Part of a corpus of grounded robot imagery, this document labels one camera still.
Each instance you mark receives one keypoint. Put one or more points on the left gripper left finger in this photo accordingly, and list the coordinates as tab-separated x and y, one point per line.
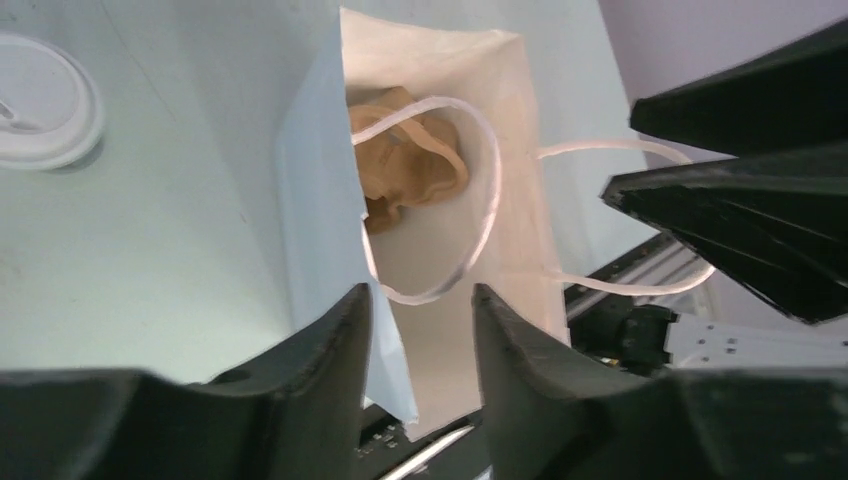
293	412

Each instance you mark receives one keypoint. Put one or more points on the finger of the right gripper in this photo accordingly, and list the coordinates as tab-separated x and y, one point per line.
775	223
790	98

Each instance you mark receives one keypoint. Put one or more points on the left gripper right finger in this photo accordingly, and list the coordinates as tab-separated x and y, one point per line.
753	423

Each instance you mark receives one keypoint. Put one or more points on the white paper bag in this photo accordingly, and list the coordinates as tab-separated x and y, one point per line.
545	76

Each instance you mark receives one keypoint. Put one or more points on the brown cardboard cup carrier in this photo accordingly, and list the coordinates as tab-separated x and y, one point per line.
413	164

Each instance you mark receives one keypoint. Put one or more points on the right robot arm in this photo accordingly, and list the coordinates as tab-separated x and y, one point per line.
738	338

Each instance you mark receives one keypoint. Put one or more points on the white lid stack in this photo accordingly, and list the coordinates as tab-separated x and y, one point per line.
52	114

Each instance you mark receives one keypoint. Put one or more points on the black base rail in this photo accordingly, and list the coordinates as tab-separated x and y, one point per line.
536	390

